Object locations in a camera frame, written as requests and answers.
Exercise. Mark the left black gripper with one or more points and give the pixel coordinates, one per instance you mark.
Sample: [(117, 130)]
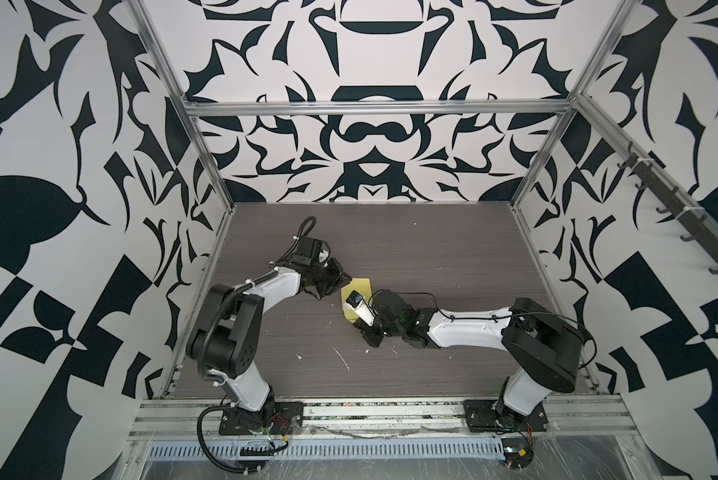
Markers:
[(339, 278)]

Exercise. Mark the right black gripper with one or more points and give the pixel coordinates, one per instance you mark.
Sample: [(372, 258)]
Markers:
[(366, 331)]

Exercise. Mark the yellow square paper sheet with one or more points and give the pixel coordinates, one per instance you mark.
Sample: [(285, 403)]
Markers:
[(360, 285)]

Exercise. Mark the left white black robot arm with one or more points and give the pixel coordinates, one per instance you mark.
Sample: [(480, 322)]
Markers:
[(225, 338)]

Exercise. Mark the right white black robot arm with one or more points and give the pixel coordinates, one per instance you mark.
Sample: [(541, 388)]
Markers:
[(546, 346)]

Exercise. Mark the small green-lit electronics box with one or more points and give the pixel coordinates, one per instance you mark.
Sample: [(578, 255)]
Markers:
[(518, 454)]

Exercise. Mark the white slotted cable duct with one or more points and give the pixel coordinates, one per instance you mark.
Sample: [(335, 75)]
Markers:
[(301, 449)]

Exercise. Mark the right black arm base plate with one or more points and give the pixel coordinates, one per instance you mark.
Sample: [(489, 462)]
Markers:
[(493, 417)]

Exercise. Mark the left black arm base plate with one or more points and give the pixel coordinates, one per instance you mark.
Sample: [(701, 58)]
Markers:
[(262, 417)]

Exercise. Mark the aluminium front rail frame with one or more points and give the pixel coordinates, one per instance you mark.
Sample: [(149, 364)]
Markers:
[(561, 415)]

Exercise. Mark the black wall hook rail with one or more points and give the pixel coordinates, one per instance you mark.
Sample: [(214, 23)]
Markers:
[(676, 203)]

